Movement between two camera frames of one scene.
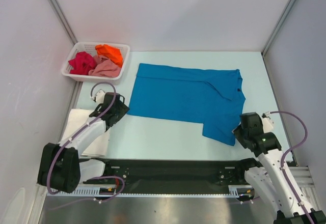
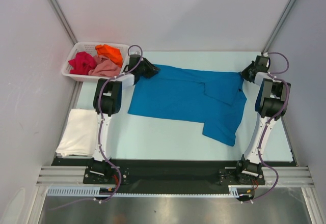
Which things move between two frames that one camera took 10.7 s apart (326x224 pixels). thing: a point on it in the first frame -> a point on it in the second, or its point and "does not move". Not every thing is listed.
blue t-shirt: [214, 96] does not move
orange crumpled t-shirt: [112, 53] does not move
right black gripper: [237, 132] -> [245, 74]
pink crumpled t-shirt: [105, 67] does not move
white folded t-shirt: [100, 147] does not move
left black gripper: [123, 110] -> [152, 70]
